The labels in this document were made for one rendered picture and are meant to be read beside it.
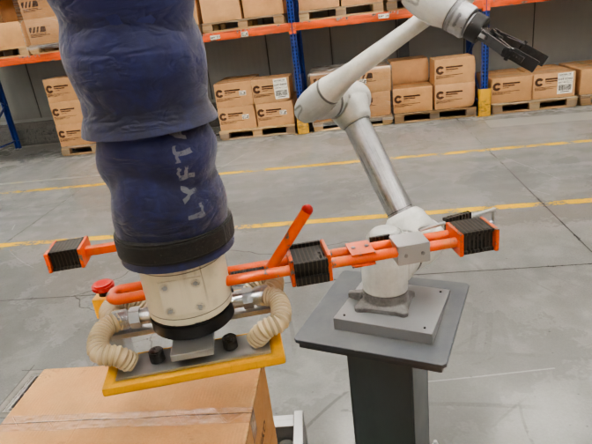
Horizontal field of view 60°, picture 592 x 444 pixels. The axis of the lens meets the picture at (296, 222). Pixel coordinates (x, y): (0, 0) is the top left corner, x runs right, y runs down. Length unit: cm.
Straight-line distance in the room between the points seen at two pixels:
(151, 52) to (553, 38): 930
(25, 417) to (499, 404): 197
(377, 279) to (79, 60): 119
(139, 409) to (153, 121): 72
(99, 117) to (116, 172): 9
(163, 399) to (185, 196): 59
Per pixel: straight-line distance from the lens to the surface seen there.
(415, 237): 111
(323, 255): 105
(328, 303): 194
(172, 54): 86
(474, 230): 112
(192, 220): 91
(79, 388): 147
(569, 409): 271
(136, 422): 130
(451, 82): 823
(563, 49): 1001
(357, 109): 195
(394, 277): 174
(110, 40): 86
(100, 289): 172
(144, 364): 106
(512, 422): 259
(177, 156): 88
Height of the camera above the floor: 176
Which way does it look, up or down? 22 degrees down
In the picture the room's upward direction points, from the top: 7 degrees counter-clockwise
